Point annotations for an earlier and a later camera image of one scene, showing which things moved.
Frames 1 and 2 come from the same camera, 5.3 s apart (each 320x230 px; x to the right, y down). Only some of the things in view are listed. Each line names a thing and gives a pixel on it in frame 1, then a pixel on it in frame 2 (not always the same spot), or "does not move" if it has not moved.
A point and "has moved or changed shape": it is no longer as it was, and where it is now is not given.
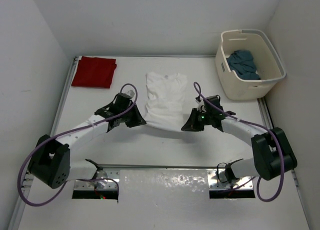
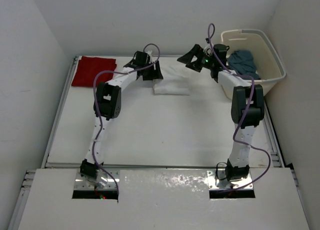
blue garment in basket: x=241 y=62 does not move
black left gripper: x=137 y=120 -> x=156 y=73
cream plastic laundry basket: x=268 y=63 does not move
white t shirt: x=165 y=92 has moved or changed shape
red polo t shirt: x=93 y=71 does not move
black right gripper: x=192 y=125 -> x=188 y=58
